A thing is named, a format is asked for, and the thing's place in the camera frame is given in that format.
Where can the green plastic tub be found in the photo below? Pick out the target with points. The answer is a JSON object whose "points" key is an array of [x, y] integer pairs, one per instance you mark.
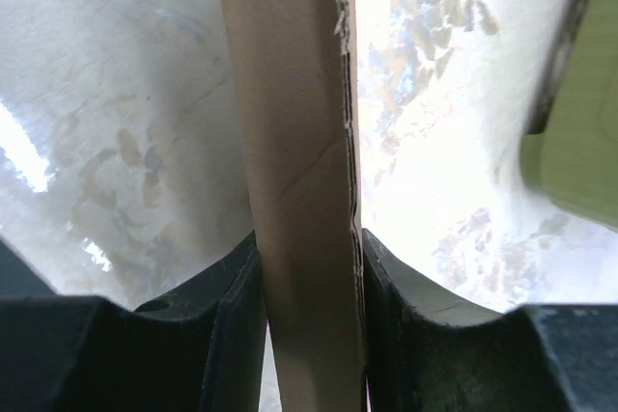
{"points": [[571, 157]]}

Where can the brown cardboard paper box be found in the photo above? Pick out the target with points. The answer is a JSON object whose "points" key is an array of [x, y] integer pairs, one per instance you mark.
{"points": [[295, 75]]}

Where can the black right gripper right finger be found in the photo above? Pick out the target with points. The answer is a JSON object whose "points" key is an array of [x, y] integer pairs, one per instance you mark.
{"points": [[432, 350]]}

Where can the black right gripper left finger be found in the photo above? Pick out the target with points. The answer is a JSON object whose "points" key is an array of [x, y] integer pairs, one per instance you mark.
{"points": [[198, 347]]}

